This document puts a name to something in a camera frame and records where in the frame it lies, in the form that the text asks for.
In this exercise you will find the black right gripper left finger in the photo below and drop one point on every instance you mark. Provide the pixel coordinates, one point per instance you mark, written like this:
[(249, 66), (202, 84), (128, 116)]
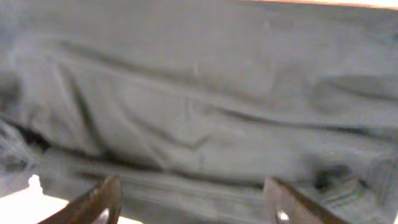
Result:
[(101, 204)]

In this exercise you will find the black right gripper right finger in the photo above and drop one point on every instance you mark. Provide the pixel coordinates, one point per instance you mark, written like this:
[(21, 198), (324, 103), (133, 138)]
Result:
[(285, 205)]

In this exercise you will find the black t-shirt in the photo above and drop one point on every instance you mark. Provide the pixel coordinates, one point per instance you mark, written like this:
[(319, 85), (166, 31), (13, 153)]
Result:
[(194, 105)]

